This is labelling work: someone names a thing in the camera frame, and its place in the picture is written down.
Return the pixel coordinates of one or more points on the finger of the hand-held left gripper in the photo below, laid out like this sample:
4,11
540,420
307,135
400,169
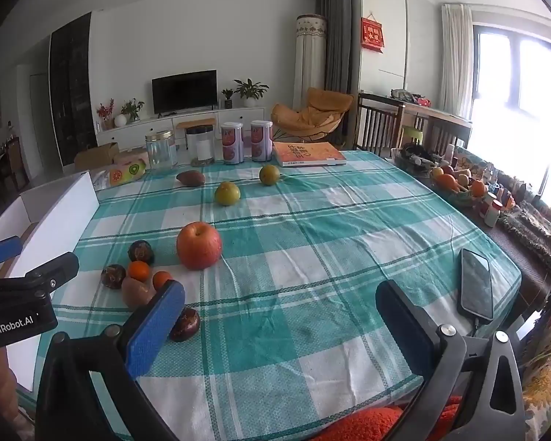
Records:
57,268
0,250

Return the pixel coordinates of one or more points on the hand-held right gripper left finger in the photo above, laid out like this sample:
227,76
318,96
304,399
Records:
154,328

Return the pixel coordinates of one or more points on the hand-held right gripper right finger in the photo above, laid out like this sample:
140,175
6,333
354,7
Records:
406,324

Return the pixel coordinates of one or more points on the small orange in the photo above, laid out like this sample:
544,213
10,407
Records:
160,279
138,271

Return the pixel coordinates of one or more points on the green yellow citrus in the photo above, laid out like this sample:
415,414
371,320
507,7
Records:
269,175
227,194

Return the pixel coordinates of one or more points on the dark brown round fruit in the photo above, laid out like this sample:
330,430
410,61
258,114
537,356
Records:
187,325
113,277
141,252

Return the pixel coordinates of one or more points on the pale brown oval fruit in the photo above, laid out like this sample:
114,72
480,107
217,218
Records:
135,294

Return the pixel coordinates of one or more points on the black smartphone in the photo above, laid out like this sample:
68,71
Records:
477,285

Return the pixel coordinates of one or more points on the red apple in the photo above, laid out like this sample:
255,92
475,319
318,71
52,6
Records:
199,246

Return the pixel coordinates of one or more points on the orange red fuzzy cloth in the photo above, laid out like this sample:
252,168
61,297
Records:
372,425

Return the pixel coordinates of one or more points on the fruit print tissue pack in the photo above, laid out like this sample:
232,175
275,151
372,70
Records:
126,173

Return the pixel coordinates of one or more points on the brown cardboard box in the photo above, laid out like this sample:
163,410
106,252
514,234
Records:
96,156

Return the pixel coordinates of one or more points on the teal checked tablecloth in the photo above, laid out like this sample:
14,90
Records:
303,262

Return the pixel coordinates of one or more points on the bowl of mixed fruit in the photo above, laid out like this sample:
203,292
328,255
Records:
454,186

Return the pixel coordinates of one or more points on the floral sofa cover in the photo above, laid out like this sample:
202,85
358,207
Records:
548,358

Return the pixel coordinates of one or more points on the reddish brown oval fruit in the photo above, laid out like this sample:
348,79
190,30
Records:
190,178

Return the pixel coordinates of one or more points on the dark patterned cloth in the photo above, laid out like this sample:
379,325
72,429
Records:
532,234

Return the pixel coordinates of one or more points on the glass jar gold lid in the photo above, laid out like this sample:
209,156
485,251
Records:
160,151

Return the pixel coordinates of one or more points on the white tv cabinet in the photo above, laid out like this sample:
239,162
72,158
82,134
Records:
133,131

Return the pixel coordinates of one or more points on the row of small bottles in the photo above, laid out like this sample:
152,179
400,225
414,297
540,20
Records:
500,197

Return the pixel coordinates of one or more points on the round white vase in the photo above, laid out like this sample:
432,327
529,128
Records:
120,120

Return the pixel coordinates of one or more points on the red flowers in vase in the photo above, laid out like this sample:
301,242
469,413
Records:
104,112

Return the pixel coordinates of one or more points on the leafy green plant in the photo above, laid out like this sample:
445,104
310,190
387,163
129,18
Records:
132,109

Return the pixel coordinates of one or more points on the glass jar black lid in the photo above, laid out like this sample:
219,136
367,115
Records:
199,144

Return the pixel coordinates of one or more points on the green stool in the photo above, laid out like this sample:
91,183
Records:
412,134

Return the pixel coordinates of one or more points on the dark wooden chair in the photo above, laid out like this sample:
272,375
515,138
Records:
379,121
441,135

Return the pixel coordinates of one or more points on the orange book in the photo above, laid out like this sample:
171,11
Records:
307,153

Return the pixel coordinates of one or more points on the wooden stool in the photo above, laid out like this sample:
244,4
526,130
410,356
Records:
193,122

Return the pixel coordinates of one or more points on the pink labelled can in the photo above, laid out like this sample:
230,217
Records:
232,142
261,140

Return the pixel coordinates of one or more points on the black television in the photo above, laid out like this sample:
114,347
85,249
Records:
184,92

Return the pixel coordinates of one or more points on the orange lounge chair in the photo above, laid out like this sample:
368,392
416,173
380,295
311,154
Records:
312,112

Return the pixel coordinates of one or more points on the small potted plant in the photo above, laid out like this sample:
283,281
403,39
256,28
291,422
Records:
228,99

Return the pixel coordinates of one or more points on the large potted plant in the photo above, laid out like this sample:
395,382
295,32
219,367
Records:
250,89

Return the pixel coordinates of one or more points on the white curtain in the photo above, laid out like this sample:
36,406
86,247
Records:
457,59

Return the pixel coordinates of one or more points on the window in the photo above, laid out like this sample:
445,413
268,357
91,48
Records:
532,82

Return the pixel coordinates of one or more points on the covered standing air conditioner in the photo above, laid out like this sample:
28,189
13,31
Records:
311,64

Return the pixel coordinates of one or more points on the grey curtain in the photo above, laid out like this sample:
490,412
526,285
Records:
337,36

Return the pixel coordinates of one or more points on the black wall panel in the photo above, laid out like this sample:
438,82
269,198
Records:
73,92

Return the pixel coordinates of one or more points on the red wall hanging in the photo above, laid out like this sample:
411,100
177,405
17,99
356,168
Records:
373,34

